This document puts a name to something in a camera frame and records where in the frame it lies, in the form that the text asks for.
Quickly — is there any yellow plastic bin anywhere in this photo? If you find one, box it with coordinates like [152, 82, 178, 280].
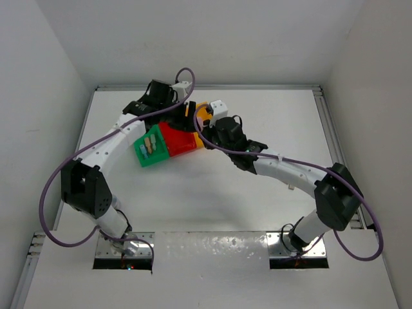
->
[191, 108, 212, 149]

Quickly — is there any metal base plate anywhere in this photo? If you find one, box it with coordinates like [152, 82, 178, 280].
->
[95, 232, 155, 259]
[267, 231, 326, 259]

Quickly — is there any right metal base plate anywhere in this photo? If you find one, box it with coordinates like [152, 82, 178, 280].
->
[267, 231, 326, 259]

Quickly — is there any green plastic bin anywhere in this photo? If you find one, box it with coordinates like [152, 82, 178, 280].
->
[134, 125, 169, 167]

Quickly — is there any aluminium frame rail right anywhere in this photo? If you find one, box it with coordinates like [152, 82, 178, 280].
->
[312, 87, 366, 229]

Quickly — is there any purple cable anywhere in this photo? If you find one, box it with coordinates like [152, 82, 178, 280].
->
[38, 67, 196, 267]
[192, 105, 386, 261]

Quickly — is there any aluminium frame rail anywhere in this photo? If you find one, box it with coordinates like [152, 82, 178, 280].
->
[312, 87, 366, 229]
[95, 84, 322, 91]

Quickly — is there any clear tape roll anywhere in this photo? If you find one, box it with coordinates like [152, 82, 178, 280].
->
[111, 196, 121, 210]

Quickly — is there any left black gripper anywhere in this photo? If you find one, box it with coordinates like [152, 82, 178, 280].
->
[158, 97, 199, 132]

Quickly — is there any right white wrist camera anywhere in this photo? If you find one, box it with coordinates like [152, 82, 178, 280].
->
[209, 100, 229, 124]

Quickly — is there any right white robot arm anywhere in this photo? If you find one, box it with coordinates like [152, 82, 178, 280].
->
[201, 117, 361, 252]

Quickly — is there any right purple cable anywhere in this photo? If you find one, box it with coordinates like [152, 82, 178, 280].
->
[192, 105, 386, 261]

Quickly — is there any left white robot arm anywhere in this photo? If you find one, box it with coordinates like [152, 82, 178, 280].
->
[61, 80, 196, 241]

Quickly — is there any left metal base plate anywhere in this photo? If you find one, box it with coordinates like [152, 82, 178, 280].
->
[95, 232, 155, 259]

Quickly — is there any blue correction tape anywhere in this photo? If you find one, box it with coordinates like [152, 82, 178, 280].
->
[139, 144, 149, 160]

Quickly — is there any aluminium frame rail back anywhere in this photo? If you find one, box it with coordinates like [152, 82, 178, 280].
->
[95, 84, 322, 91]

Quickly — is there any red plastic bin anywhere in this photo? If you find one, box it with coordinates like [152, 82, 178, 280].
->
[158, 122, 197, 157]

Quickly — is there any pink correction tape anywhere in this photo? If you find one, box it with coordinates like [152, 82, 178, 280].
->
[196, 117, 203, 131]

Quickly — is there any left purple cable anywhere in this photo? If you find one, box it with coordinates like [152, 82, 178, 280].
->
[38, 67, 196, 267]

